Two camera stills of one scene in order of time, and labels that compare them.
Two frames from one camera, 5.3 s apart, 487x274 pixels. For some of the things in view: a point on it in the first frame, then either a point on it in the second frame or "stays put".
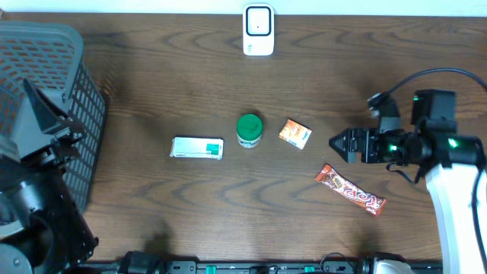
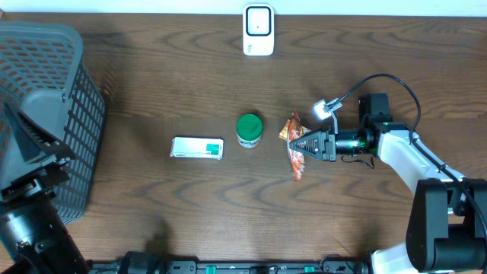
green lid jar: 249,129 stays put
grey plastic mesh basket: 49,54 stays put
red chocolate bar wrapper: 350,191 -> 294,132
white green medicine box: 194,148 stays put
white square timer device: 258,30 stays put
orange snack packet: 295,134 stays put
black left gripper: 59,148 -> 25,131
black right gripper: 369,139 -> 321,151
